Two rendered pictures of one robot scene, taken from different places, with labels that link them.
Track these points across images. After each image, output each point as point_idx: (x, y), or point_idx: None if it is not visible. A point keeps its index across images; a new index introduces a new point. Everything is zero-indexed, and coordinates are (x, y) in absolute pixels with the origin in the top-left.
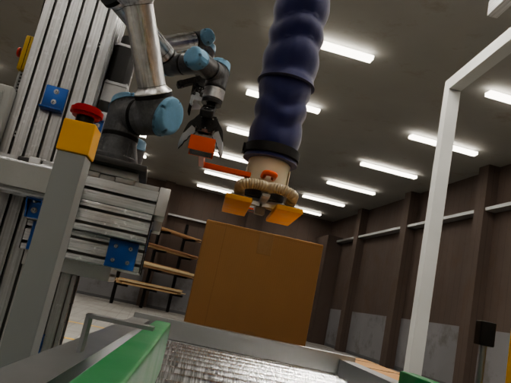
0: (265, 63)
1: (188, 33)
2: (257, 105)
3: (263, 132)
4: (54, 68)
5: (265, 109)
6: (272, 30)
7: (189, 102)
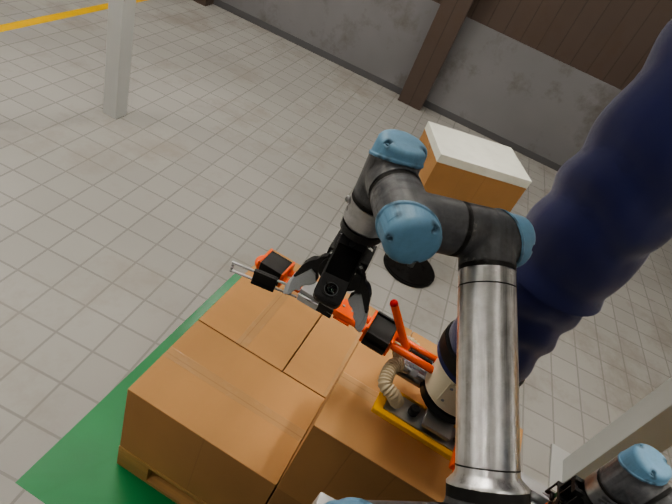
0: (586, 296)
1: (516, 298)
2: (529, 344)
3: (524, 378)
4: None
5: (542, 353)
6: (642, 245)
7: (357, 329)
